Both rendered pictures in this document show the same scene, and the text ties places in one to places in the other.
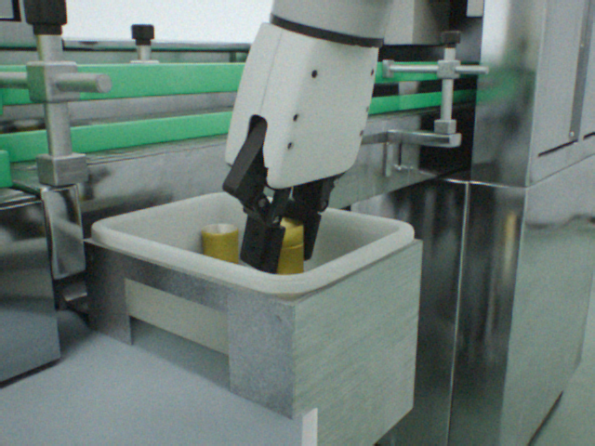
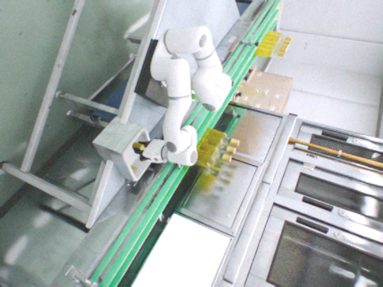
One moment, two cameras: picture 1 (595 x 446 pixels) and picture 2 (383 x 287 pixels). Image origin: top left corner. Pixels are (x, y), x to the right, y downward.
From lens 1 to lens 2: 1.20 m
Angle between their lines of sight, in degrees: 82
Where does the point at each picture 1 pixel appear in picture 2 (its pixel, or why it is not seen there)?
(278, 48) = not seen: hidden behind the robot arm
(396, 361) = (107, 140)
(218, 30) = (150, 262)
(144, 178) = (148, 180)
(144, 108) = (158, 190)
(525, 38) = not seen: outside the picture
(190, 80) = (155, 202)
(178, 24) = (159, 247)
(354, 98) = (155, 149)
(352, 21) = not seen: hidden behind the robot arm
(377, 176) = (75, 260)
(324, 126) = (155, 144)
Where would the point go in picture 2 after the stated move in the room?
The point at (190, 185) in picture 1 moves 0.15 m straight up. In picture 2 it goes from (138, 188) to (165, 199)
